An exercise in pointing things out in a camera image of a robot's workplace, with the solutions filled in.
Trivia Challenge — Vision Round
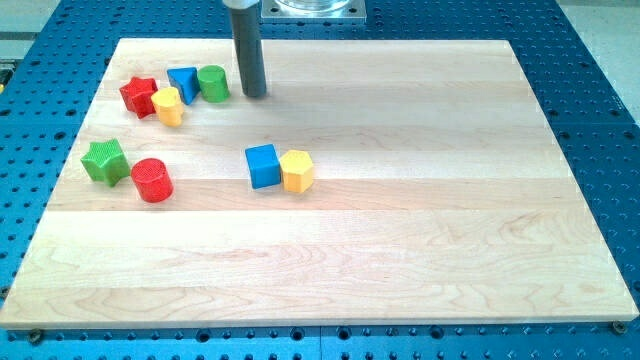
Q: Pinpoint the green cylinder block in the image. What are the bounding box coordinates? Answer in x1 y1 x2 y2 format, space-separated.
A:
196 65 230 103

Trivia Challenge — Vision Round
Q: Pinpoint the blue cube block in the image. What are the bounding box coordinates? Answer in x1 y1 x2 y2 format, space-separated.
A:
245 144 282 189

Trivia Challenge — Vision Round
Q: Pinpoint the red cylinder block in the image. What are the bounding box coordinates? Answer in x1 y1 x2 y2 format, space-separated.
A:
131 158 174 203

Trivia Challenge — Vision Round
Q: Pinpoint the left board stop screw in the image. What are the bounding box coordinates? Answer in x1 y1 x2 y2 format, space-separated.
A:
26 329 44 345

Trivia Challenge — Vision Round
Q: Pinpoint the board stop screw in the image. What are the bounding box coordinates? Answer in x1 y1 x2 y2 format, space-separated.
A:
609 321 627 335
26 329 44 345

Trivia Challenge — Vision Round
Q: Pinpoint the yellow heart block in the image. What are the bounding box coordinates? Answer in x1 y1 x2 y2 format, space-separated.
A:
151 86 184 127

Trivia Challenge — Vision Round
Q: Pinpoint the right board stop screw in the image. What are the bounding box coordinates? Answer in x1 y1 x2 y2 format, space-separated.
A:
609 321 627 335

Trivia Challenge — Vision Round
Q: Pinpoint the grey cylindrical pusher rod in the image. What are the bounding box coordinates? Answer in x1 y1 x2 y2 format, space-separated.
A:
223 0 267 98

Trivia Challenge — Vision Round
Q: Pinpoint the blue triangle block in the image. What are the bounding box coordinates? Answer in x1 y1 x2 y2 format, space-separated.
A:
167 67 200 105

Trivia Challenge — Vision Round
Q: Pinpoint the light wooden board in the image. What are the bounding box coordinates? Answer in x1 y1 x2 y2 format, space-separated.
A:
1 38 638 330

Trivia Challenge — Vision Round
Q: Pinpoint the red star block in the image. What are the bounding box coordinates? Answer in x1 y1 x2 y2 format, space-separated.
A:
119 76 158 119

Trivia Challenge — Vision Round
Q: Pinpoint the green star block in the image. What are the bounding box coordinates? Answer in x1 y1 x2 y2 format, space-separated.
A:
81 139 131 187

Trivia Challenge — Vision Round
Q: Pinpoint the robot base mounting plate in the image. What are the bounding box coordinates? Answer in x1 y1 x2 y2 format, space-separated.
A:
261 0 367 23

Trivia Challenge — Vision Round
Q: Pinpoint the yellow hexagon block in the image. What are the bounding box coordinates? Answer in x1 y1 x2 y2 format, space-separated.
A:
280 150 314 193

